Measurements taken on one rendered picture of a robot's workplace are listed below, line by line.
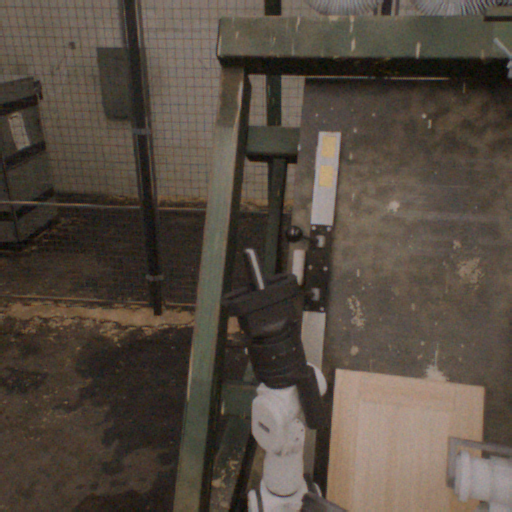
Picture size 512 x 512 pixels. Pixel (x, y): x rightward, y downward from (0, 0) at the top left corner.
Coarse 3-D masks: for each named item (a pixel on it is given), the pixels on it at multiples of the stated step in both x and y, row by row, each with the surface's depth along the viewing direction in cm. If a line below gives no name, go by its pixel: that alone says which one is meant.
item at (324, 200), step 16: (320, 144) 122; (336, 144) 121; (320, 160) 121; (336, 160) 121; (336, 176) 121; (320, 192) 121; (336, 192) 124; (320, 208) 120; (304, 320) 118; (320, 320) 117; (304, 336) 118; (320, 336) 117; (320, 352) 117; (320, 368) 116; (304, 448) 115; (304, 464) 115
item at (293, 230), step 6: (288, 228) 109; (294, 228) 109; (300, 228) 110; (288, 234) 109; (294, 234) 109; (300, 234) 109; (288, 240) 110; (294, 240) 109; (300, 240) 110; (312, 240) 115; (318, 240) 117; (324, 240) 118; (318, 246) 117
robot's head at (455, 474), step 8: (448, 440) 71; (456, 440) 69; (464, 440) 69; (472, 440) 71; (448, 448) 71; (456, 448) 69; (472, 448) 68; (480, 448) 68; (488, 448) 68; (496, 448) 68; (504, 448) 68; (448, 456) 70; (456, 456) 69; (464, 456) 68; (448, 464) 69; (456, 464) 68; (464, 464) 67; (448, 472) 69; (456, 472) 68; (464, 472) 67; (448, 480) 68; (456, 480) 67; (464, 480) 67; (456, 488) 68; (464, 488) 67; (456, 496) 70
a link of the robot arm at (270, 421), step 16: (256, 400) 83; (272, 400) 81; (256, 416) 84; (272, 416) 81; (288, 416) 82; (256, 432) 86; (272, 432) 83; (288, 432) 90; (304, 432) 90; (272, 448) 84; (288, 448) 86
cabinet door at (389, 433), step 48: (336, 384) 117; (384, 384) 116; (432, 384) 114; (336, 432) 116; (384, 432) 115; (432, 432) 113; (480, 432) 111; (336, 480) 115; (384, 480) 114; (432, 480) 112
